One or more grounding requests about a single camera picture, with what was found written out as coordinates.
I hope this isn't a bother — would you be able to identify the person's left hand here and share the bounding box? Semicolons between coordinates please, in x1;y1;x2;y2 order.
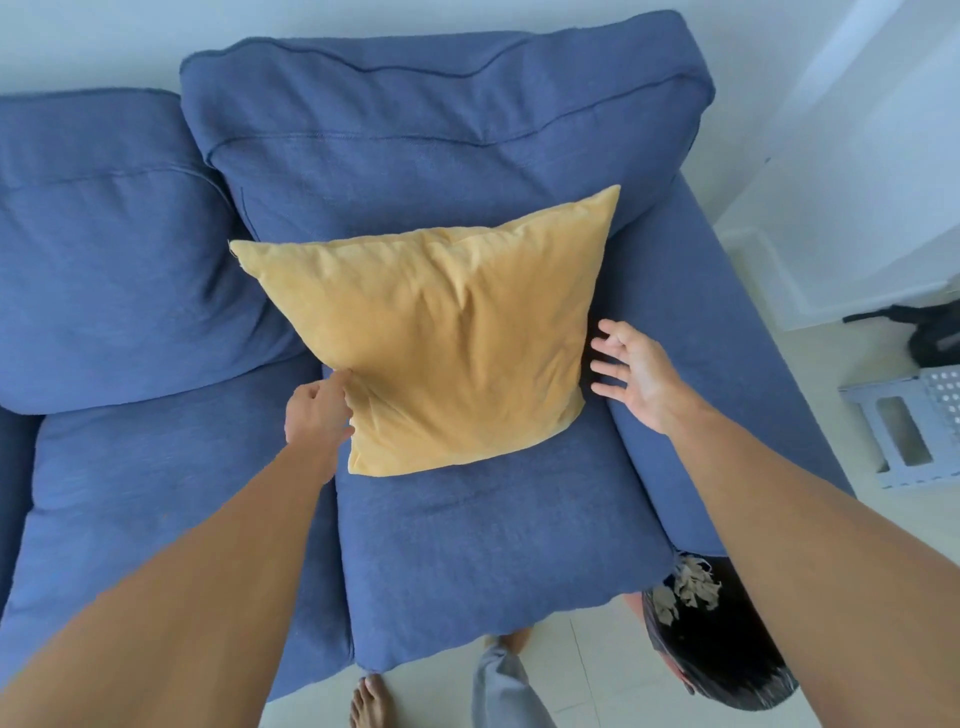
284;368;356;483

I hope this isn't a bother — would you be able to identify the person's left foot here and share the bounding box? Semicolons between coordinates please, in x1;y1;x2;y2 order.
349;673;393;728

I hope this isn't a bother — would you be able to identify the blue sofa seat cushion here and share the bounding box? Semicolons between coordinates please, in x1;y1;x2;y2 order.
0;351;355;703
333;401;678;675

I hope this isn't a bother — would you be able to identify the person's left forearm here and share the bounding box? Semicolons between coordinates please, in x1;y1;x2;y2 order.
0;446;340;728

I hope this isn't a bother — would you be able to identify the person's right forearm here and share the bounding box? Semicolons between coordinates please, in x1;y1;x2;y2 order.
663;401;960;728

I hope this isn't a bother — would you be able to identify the person's right foot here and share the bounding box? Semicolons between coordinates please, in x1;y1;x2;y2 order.
483;627;535;656

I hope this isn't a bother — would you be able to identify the blue sofa armrest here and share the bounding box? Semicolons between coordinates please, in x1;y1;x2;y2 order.
588;172;857;558

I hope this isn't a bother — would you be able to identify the grey plastic folding step stool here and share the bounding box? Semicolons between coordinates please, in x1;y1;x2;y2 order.
837;364;960;493

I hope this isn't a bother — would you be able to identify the person's right hand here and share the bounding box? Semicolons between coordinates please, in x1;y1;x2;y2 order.
589;319;708;437

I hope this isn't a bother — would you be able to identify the grey trouser leg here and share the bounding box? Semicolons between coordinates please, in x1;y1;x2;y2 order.
470;645;558;728

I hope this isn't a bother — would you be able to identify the person's foot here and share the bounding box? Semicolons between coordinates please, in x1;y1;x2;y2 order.
483;627;535;656
349;673;393;728

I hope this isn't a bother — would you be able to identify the yellow throw pillow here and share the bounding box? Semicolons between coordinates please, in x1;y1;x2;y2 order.
228;184;622;478

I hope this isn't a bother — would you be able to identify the blue sofa back cushion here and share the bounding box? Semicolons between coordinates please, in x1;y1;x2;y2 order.
180;9;717;249
0;87;305;417

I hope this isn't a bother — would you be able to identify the black bag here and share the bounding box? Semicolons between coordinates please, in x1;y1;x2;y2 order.
842;299;960;369

